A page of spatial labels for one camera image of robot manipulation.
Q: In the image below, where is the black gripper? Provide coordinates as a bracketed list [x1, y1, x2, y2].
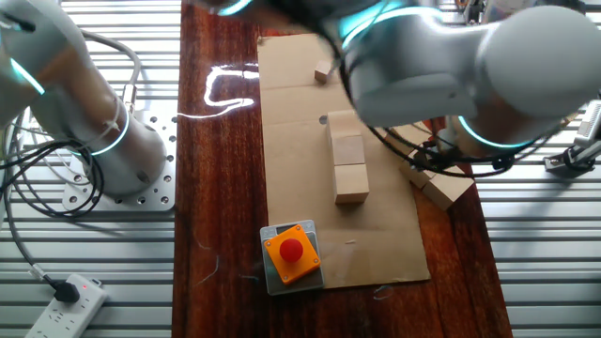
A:
[407, 135, 473, 175]

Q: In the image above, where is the small wooden cube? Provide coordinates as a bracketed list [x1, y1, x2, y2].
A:
[313, 60, 334, 85]

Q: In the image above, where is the brown cardboard sheet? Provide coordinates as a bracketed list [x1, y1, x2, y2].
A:
[256, 32, 432, 290]

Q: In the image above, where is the orange emergency stop button box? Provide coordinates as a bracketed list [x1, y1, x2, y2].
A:
[263, 223, 322, 286]

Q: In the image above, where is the orange emergency stop button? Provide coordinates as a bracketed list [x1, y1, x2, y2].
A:
[259, 219, 326, 297]

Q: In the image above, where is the reddish brown wooden board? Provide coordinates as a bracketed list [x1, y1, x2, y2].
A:
[171, 0, 516, 338]

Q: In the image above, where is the silver robot mounting plate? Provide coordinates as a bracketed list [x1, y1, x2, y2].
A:
[61, 110, 178, 212]

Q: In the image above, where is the white power strip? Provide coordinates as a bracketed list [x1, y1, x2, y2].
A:
[23, 273, 110, 338]

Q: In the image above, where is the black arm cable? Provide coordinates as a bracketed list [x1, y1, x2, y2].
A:
[365, 116, 555, 166]
[337, 27, 564, 179]

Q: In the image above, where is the metal camera stand bracket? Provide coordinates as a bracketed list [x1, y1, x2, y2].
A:
[543, 139, 601, 179]

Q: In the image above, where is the small dark metal bracket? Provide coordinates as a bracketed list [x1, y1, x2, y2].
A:
[462, 0, 485, 23]

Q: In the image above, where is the silver camera on stand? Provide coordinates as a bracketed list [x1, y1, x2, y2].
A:
[573, 98, 601, 150]

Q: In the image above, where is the grey cable with metal connector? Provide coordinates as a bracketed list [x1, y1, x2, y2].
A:
[78, 28, 143, 114]

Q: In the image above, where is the black cable bundle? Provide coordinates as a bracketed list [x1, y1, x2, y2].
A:
[0, 110, 105, 220]

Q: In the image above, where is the power cord with black plug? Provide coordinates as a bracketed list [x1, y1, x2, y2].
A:
[2, 185, 82, 304]

